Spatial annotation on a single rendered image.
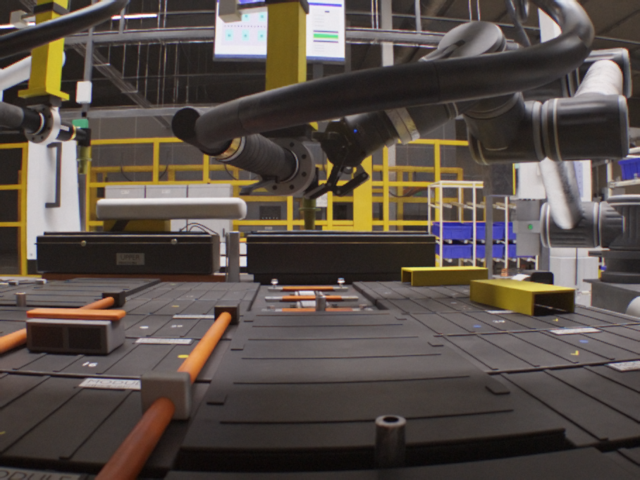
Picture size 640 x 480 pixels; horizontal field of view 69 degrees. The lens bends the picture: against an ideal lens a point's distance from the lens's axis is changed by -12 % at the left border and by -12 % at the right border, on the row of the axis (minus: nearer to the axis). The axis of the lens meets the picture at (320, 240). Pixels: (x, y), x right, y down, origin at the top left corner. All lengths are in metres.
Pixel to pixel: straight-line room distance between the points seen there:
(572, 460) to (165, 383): 0.20
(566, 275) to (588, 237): 2.29
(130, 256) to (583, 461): 1.08
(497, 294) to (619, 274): 1.53
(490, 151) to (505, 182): 2.50
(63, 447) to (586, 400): 0.29
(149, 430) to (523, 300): 0.51
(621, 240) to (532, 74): 1.89
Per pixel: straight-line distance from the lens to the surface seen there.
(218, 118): 0.41
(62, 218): 3.51
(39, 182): 3.52
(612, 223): 2.24
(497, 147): 0.91
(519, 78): 0.36
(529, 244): 3.66
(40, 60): 1.22
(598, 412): 0.32
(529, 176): 3.49
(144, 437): 0.24
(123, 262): 1.21
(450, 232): 6.76
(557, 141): 0.89
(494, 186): 3.39
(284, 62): 0.78
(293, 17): 0.81
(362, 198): 10.56
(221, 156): 0.52
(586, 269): 4.63
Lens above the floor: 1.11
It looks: 1 degrees down
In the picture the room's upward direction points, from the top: straight up
